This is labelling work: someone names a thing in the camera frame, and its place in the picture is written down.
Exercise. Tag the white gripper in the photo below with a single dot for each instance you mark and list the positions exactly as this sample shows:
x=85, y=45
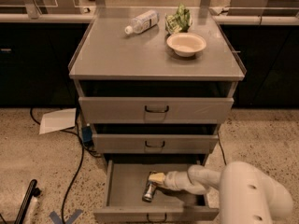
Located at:
x=173, y=179

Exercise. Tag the clear plastic water bottle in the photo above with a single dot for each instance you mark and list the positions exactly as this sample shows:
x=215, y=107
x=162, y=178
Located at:
x=142, y=22

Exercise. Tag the white bowl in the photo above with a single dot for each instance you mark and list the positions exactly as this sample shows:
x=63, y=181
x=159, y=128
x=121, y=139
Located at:
x=186, y=44

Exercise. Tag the black bar tool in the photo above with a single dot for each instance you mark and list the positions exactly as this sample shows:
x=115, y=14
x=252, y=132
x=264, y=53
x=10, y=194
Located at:
x=32, y=191

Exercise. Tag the grey top drawer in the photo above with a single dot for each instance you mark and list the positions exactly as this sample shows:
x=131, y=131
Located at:
x=112, y=101

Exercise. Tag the grey drawer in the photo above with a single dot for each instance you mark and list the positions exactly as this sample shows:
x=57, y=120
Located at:
x=125, y=185
x=155, y=138
x=112, y=101

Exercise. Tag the grey drawer cabinet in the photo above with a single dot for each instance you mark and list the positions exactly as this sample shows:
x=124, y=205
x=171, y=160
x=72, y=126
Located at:
x=108, y=53

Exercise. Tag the blue power adapter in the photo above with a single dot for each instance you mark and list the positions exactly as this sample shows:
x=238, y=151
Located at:
x=87, y=136

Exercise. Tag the grey bottom drawer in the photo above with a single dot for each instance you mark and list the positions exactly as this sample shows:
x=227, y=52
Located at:
x=125, y=185

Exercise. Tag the white paper sheet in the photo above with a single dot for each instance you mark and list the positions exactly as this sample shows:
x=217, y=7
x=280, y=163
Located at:
x=57, y=120

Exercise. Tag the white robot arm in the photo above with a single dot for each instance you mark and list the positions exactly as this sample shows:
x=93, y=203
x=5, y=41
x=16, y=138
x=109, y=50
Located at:
x=246, y=194

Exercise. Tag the silver blue redbull can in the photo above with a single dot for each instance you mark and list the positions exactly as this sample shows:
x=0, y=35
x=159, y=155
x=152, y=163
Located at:
x=149, y=190

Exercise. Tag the grey middle drawer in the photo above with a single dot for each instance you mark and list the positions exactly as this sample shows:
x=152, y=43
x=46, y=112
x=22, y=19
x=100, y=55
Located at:
x=155, y=138

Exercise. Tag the green chip bag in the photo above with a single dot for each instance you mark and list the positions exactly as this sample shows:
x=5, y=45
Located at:
x=179, y=22

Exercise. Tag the long background counter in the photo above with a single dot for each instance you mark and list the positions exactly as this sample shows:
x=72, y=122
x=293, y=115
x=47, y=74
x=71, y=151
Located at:
x=198, y=15

